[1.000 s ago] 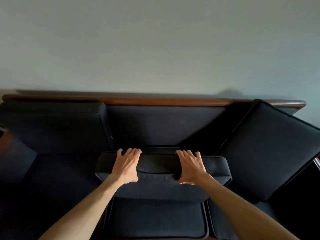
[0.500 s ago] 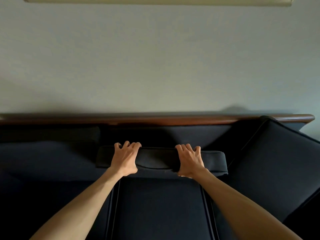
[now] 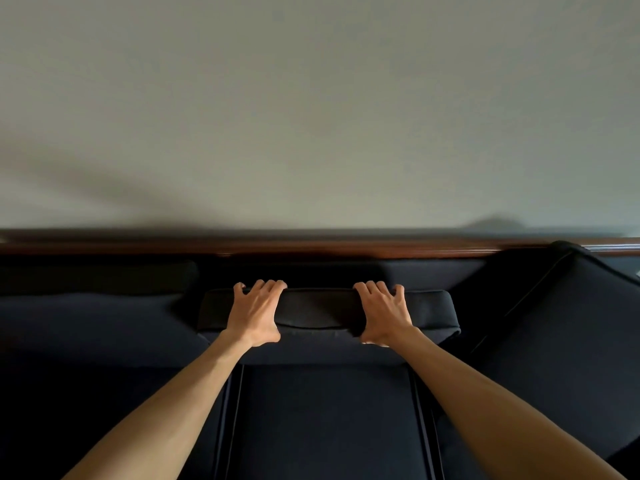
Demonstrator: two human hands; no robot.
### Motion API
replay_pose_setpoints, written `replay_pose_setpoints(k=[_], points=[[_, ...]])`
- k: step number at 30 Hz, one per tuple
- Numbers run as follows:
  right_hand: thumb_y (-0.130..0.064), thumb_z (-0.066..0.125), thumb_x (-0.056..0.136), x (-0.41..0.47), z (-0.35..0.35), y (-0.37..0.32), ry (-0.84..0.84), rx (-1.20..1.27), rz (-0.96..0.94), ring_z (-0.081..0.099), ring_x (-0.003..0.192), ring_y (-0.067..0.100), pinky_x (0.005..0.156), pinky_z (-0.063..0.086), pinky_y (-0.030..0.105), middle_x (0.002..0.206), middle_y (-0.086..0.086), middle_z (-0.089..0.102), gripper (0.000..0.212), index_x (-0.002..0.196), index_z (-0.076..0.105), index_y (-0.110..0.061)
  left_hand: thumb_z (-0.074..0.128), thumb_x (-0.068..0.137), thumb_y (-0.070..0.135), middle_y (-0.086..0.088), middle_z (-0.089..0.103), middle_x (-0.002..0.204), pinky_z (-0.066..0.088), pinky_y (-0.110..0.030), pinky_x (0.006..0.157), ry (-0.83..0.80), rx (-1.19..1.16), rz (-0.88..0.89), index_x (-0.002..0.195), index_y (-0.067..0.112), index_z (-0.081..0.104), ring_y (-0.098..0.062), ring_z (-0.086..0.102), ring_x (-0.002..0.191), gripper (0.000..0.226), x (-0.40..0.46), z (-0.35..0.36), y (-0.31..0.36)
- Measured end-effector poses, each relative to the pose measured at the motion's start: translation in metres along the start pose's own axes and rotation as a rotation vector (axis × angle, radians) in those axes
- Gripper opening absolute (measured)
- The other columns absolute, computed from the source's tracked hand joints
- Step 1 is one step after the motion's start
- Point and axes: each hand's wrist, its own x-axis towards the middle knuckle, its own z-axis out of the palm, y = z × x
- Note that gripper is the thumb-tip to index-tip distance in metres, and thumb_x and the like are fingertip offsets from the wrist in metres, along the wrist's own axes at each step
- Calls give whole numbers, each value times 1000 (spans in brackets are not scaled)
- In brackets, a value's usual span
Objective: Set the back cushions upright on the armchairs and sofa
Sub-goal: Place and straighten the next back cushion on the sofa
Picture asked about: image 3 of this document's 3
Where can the wooden sofa dark upholstery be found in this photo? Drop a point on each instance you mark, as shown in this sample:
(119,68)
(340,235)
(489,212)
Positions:
(325,419)

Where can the person's left forearm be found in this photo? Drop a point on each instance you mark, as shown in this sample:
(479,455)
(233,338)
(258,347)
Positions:
(165,424)

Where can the person's right hand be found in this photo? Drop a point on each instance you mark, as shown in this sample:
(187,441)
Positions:
(385,317)

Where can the person's right forearm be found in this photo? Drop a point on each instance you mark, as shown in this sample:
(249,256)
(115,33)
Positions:
(500,419)

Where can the person's left hand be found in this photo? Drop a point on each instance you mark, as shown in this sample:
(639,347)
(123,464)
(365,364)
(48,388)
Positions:
(255,319)

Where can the black square cushion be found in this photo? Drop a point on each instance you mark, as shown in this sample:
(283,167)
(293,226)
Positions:
(100,324)
(320,307)
(575,344)

